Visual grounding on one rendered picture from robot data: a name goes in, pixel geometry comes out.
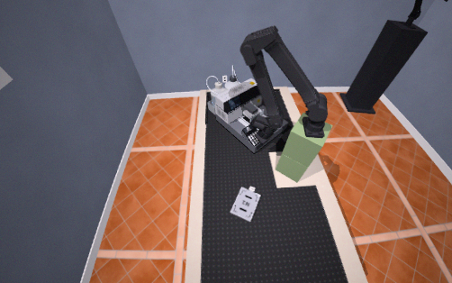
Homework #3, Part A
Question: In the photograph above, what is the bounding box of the white plastic bottle with cap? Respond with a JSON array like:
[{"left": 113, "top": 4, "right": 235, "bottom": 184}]
[{"left": 211, "top": 82, "right": 227, "bottom": 108}]

